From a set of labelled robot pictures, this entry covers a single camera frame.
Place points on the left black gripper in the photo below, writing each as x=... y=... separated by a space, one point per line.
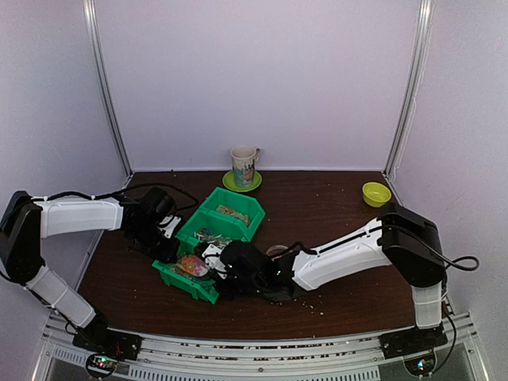
x=169 y=254

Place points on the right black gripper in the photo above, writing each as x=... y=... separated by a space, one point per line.
x=223 y=289

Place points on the green candy bin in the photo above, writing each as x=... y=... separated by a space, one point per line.
x=198 y=288
x=245 y=211
x=213 y=228

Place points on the silver metal scoop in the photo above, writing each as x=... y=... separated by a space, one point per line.
x=193 y=266

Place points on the clear plastic round container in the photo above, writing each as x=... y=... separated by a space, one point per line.
x=276 y=250

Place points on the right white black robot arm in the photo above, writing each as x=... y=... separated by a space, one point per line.
x=398 y=237

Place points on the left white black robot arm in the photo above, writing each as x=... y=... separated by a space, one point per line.
x=150 y=221

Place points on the green saucer plate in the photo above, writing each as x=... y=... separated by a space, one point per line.
x=229 y=183

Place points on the patterned ceramic mug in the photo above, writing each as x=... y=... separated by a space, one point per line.
x=244 y=160

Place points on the lime green bowl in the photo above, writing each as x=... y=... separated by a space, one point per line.
x=376 y=194

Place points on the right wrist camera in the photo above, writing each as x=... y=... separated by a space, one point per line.
x=211 y=256

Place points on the front aluminium rail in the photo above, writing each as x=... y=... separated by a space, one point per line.
x=352 y=357

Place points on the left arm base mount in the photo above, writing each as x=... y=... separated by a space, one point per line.
x=111 y=343

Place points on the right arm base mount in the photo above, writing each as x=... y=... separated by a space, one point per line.
x=409 y=341

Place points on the left aluminium frame post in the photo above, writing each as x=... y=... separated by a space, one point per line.
x=89 y=7

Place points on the aluminium frame post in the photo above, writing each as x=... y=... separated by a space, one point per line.
x=89 y=7
x=417 y=66

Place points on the right aluminium frame post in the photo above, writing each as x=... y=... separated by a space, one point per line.
x=417 y=66

